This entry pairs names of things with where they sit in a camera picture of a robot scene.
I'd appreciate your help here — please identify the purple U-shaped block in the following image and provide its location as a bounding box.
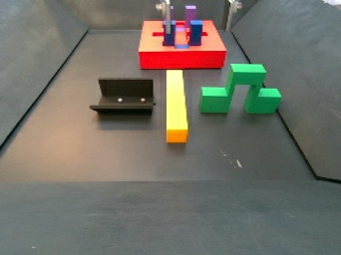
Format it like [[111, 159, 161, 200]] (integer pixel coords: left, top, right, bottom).
[[183, 5, 196, 29]]

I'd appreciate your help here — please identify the black angled bracket holder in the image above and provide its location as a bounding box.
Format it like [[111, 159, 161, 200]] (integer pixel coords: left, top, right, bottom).
[[89, 78, 155, 113]]

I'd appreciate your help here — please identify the blue U-shaped block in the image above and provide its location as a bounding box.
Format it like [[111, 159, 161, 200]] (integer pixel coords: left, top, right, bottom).
[[163, 20, 203, 49]]

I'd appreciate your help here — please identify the yellow long bar block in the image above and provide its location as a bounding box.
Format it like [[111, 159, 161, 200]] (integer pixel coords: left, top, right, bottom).
[[167, 70, 188, 143]]

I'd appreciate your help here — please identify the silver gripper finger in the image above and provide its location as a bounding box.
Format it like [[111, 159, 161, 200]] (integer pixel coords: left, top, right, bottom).
[[224, 0, 242, 31], [156, 0, 171, 34]]

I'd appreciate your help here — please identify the red slotted board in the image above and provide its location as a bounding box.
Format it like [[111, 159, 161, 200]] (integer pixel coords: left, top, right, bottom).
[[139, 20, 226, 70]]

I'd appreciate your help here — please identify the green arch-shaped block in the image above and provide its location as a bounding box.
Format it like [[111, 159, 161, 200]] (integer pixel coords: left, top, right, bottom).
[[199, 64, 280, 114]]

